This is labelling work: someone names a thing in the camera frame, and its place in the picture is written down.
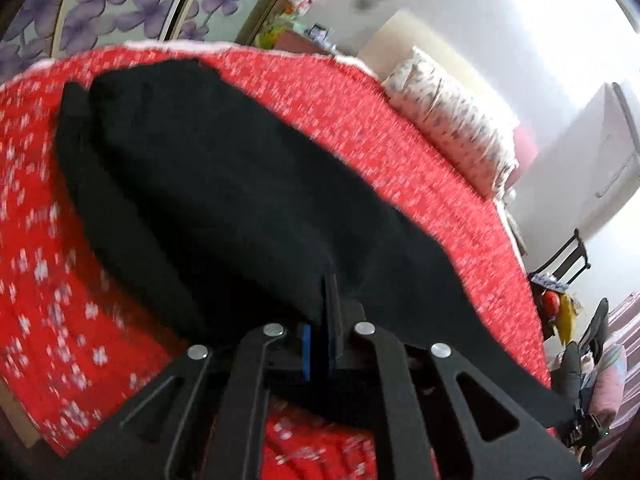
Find wardrobe with purple flowers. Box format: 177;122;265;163
0;0;312;81

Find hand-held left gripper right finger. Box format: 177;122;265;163
322;274;584;480

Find cream padded headboard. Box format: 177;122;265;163
356;9;523;131

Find pink cushion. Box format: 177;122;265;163
509;125;540;183

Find grey padded jacket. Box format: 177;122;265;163
554;297;615;428

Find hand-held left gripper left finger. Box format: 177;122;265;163
60;322;314;480

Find yellow plush toy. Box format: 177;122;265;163
556;292;577;347

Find red floral bedsheet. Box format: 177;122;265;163
0;42;557;480

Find white cabinet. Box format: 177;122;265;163
514;81;640;257

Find pastel cushion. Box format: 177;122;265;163
597;344;629;423

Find pink curtain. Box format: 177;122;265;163
606;291;640;353

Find white floral pillow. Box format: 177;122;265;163
387;46;519;199

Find black wooden chair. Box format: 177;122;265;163
529;229;592;292

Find black pants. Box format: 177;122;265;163
54;57;576;431

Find pink bedside table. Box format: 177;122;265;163
274;29;337;57

